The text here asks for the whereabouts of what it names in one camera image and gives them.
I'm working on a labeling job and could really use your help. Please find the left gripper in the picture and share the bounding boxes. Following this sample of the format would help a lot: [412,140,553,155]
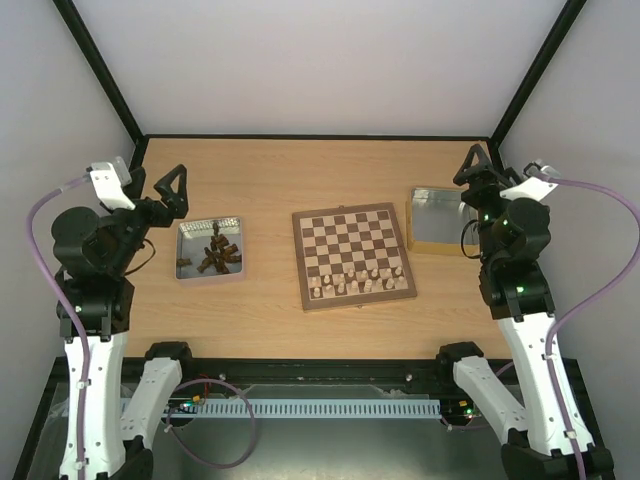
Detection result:
[105,164,189,275]

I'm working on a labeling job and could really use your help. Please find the dark tall chess piece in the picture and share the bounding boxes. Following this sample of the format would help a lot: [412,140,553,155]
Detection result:
[210,235,229,251]

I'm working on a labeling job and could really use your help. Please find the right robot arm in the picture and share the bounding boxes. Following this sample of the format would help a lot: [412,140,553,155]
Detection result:
[436,144,614,479]

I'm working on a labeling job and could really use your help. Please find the wooden chess board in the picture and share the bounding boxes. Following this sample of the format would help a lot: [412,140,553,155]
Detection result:
[292,202,417,312]

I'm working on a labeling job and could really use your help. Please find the right metal tin tray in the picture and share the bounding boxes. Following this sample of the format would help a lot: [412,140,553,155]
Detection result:
[406,187,480,257]

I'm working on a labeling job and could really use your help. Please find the metal tin tray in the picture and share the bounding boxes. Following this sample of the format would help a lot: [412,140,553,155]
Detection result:
[406,187,480,257]
[175,216,246,286]

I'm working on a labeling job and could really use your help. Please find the left metal tin tray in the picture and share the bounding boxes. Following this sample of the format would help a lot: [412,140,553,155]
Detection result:
[175,216,246,286]

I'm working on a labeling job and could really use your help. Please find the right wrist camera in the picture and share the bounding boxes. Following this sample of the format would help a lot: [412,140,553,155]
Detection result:
[523,159,561,182]

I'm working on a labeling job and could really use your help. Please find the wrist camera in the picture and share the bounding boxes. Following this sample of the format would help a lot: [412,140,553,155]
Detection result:
[523,159,561,182]
[87,156,132,186]

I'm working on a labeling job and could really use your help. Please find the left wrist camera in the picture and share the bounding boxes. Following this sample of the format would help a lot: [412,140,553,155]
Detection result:
[87,156,132,186]

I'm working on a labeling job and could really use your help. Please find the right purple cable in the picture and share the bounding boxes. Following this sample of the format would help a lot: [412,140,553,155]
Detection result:
[544,177,640,480]

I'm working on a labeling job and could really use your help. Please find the purple cable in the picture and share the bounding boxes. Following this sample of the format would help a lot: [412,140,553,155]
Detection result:
[25,175,96,480]
[544,177,640,480]

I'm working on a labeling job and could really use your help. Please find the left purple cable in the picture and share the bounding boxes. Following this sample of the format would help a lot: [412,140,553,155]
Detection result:
[25,175,96,480]

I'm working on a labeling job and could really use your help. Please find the light blue cable duct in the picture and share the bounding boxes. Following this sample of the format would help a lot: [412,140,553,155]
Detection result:
[173,398,442,420]

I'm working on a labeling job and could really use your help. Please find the black frame base rail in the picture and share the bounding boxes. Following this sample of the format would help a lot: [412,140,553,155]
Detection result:
[119,357,581,396]

